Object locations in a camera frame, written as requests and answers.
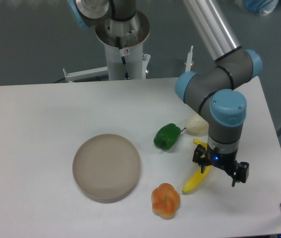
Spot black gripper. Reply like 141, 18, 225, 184
192, 144, 249, 186

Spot white metal bracket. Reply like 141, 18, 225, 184
185, 45, 194, 72
63, 66, 108, 82

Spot yellow toy banana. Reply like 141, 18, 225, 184
182, 138, 212, 195

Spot green toy bell pepper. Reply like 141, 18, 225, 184
153, 123, 181, 150

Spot white metal bracket left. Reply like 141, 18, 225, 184
63, 66, 108, 82

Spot white toy garlic bulb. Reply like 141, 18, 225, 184
185, 114, 209, 136

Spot black cable on pedestal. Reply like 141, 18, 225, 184
116, 36, 130, 80

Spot clear plastic bag blue contents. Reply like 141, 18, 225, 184
234, 0, 281, 16

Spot white metal bracket right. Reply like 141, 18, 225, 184
185, 45, 194, 72

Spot orange knotted bread roll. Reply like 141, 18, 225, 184
151, 183, 181, 220

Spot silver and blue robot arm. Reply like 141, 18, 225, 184
68, 0, 263, 183

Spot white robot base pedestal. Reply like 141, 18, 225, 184
95, 10, 150, 80

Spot beige round plate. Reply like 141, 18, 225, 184
72, 134, 141, 203

